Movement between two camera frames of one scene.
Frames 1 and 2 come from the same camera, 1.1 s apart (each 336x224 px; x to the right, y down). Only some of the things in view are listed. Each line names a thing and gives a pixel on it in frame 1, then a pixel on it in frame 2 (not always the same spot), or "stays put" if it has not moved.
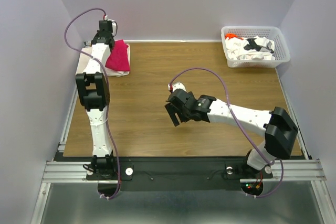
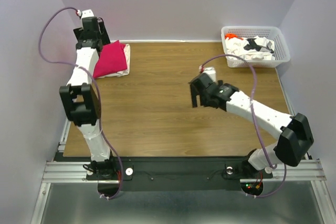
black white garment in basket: (252, 45) stays put
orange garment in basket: (230, 35) stays put
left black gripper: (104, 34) to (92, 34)
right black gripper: (172, 110) to (195, 94)
